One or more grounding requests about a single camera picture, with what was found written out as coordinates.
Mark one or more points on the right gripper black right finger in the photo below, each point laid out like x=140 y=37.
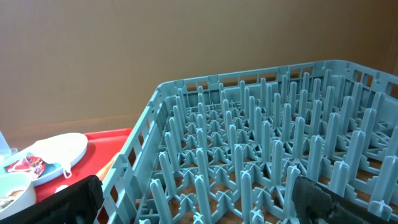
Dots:
x=313 y=203

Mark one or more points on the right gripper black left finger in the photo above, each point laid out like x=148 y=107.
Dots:
x=78 y=203

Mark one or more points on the orange carrot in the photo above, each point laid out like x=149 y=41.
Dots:
x=101 y=174

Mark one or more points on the red snack wrapper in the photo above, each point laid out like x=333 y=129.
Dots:
x=32 y=165

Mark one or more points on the green bowl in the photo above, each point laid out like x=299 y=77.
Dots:
x=27 y=199

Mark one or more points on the brown food scrap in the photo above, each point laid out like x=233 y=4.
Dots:
x=11 y=195

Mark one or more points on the clear plastic waste bin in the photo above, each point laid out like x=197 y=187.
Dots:
x=5 y=150

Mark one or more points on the grey plastic dishwasher rack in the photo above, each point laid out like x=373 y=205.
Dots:
x=230 y=146

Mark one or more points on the white plastic spoon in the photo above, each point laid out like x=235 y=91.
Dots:
x=60 y=188

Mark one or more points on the light blue round plate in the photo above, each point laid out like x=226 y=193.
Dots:
x=51 y=171

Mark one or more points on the red plastic tray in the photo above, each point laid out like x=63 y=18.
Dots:
x=101 y=148

